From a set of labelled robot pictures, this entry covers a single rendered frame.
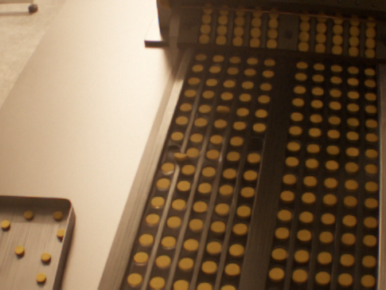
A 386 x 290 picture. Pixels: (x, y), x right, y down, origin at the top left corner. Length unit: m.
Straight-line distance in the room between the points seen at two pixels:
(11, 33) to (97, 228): 1.90
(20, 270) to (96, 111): 0.25
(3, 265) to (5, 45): 1.85
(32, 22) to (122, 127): 1.81
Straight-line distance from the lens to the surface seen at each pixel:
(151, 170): 0.54
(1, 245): 0.72
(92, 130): 0.82
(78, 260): 0.69
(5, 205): 0.76
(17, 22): 2.63
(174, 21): 0.68
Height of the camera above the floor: 1.34
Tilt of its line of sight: 44 degrees down
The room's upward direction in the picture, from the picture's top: 5 degrees counter-clockwise
